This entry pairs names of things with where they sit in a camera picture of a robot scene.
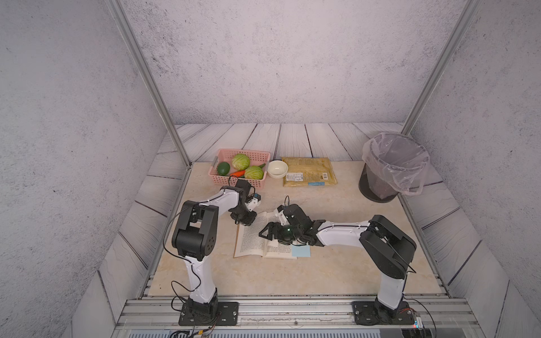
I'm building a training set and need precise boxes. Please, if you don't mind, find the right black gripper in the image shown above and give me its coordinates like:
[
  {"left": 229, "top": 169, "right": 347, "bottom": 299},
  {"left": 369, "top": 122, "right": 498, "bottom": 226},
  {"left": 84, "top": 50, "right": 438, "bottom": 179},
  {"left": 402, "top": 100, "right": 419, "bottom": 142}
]
[{"left": 256, "top": 221, "right": 302, "bottom": 246}]

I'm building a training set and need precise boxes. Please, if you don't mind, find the brown black paperback book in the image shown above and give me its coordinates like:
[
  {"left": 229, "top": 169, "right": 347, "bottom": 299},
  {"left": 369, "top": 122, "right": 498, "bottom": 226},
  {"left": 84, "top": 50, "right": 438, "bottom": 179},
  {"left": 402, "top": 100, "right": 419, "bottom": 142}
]
[{"left": 234, "top": 212, "right": 296, "bottom": 259}]

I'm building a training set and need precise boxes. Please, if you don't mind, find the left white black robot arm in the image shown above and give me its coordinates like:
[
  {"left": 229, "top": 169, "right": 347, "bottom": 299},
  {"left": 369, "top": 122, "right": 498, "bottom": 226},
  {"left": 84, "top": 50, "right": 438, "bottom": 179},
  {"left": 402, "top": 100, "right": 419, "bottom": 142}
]
[{"left": 171, "top": 180, "right": 261, "bottom": 323}]

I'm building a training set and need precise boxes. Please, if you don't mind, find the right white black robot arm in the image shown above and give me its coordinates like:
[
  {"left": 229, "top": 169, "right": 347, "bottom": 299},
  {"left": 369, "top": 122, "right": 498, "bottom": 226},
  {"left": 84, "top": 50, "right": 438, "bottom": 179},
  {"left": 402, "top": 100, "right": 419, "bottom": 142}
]
[{"left": 259, "top": 215, "right": 417, "bottom": 326}]

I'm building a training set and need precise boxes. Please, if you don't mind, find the lower blue sticky note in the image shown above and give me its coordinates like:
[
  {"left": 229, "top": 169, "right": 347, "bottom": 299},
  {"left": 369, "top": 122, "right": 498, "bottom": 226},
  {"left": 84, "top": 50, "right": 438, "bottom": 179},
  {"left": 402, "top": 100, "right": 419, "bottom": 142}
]
[{"left": 291, "top": 245, "right": 311, "bottom": 258}]

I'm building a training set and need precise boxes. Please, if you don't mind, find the red chili pepper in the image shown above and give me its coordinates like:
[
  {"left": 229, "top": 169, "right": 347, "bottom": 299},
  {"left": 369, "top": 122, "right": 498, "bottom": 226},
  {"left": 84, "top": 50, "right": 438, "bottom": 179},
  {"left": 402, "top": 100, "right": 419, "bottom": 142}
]
[{"left": 229, "top": 170, "right": 245, "bottom": 177}]

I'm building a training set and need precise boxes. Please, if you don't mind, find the front green cabbage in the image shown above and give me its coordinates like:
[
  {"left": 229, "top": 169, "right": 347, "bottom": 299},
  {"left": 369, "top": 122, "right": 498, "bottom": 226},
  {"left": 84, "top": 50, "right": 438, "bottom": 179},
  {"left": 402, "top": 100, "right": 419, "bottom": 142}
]
[{"left": 244, "top": 166, "right": 264, "bottom": 180}]

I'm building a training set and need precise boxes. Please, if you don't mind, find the green cabbage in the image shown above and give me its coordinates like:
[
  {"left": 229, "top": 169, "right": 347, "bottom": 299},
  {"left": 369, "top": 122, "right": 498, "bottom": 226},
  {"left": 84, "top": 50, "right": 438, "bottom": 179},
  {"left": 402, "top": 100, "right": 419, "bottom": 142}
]
[
  {"left": 231, "top": 154, "right": 251, "bottom": 171},
  {"left": 244, "top": 166, "right": 264, "bottom": 180}
]

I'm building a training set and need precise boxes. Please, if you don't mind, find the pink plastic basket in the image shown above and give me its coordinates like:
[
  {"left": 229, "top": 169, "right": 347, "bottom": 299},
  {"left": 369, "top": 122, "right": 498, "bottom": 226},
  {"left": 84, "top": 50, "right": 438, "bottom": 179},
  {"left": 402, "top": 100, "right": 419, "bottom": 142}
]
[{"left": 208, "top": 149, "right": 271, "bottom": 189}]

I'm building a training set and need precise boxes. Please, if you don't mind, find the dark green avocado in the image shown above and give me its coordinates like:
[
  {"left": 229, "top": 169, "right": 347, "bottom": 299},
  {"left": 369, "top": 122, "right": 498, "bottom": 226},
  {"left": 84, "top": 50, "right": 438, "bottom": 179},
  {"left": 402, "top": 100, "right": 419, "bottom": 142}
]
[{"left": 216, "top": 162, "right": 230, "bottom": 176}]

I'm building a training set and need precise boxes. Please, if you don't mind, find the back green cabbage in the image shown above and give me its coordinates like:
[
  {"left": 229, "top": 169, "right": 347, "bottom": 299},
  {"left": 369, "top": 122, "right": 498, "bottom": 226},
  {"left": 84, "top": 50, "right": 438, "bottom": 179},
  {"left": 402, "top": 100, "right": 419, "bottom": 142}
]
[{"left": 231, "top": 154, "right": 251, "bottom": 171}]

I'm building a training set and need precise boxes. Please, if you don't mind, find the white ceramic bowl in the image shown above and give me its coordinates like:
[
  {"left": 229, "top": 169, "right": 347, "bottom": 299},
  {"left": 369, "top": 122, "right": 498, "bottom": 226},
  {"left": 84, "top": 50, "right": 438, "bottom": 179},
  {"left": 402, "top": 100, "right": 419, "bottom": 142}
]
[{"left": 267, "top": 160, "right": 289, "bottom": 179}]

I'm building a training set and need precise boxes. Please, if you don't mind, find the yellow grain bag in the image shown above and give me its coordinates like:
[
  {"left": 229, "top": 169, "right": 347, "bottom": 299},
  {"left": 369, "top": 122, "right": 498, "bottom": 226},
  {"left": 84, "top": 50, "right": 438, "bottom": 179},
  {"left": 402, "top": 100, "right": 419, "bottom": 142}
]
[{"left": 282, "top": 157, "right": 338, "bottom": 187}]

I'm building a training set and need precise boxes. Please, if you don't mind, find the black trash bin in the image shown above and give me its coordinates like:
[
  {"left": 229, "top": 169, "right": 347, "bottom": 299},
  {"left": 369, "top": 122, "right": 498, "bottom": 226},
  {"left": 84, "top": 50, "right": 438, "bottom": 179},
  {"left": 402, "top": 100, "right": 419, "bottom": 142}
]
[{"left": 359, "top": 164, "right": 398, "bottom": 204}]

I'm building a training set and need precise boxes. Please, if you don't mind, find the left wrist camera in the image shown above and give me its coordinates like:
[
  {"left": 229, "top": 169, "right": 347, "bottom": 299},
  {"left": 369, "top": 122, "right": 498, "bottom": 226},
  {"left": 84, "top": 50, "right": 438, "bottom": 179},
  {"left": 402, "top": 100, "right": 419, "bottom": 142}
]
[{"left": 245, "top": 193, "right": 261, "bottom": 211}]

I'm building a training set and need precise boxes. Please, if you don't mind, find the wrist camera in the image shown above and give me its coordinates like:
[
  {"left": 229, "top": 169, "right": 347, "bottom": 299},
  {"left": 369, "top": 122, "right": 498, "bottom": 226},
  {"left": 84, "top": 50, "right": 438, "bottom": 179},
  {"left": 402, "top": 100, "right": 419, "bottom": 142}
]
[
  {"left": 245, "top": 193, "right": 261, "bottom": 211},
  {"left": 275, "top": 204, "right": 313, "bottom": 228}
]

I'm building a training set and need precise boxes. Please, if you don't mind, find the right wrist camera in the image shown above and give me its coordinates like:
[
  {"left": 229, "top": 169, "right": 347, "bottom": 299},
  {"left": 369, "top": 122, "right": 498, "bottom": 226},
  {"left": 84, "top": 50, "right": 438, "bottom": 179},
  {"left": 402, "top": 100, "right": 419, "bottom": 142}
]
[{"left": 275, "top": 204, "right": 313, "bottom": 228}]

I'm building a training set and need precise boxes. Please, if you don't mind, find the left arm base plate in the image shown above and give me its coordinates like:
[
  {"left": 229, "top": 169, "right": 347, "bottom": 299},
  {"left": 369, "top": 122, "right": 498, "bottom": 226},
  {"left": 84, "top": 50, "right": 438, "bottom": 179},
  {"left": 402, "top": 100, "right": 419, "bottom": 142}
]
[{"left": 178, "top": 299, "right": 239, "bottom": 327}]

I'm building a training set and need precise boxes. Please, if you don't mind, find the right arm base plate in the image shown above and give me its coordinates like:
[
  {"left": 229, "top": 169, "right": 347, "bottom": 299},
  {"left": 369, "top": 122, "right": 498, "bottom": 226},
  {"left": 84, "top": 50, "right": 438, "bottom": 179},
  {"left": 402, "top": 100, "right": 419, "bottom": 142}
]
[{"left": 352, "top": 300, "right": 416, "bottom": 326}]

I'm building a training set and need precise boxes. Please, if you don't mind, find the aluminium mounting rail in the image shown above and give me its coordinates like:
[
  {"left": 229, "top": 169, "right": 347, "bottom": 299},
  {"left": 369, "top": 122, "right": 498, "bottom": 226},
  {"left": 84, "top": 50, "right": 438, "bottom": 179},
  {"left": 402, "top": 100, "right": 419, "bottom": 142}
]
[{"left": 114, "top": 294, "right": 484, "bottom": 337}]

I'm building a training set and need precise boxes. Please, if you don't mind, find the left aluminium frame post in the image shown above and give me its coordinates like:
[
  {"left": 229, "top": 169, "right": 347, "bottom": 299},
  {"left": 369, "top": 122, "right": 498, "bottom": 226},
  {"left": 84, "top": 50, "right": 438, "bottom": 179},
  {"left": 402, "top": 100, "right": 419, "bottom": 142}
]
[{"left": 106, "top": 0, "right": 192, "bottom": 168}]

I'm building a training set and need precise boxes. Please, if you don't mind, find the aluminium frame post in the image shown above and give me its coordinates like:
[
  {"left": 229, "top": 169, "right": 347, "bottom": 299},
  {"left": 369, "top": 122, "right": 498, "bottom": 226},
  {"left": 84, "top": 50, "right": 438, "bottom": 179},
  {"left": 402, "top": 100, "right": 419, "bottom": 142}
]
[
  {"left": 106, "top": 0, "right": 192, "bottom": 168},
  {"left": 401, "top": 0, "right": 481, "bottom": 135}
]

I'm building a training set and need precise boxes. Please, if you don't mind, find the right aluminium frame post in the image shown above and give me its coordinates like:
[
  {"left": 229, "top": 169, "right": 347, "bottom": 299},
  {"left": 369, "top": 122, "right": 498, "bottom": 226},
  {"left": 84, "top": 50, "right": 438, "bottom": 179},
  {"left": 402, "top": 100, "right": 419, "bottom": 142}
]
[{"left": 401, "top": 0, "right": 481, "bottom": 135}]

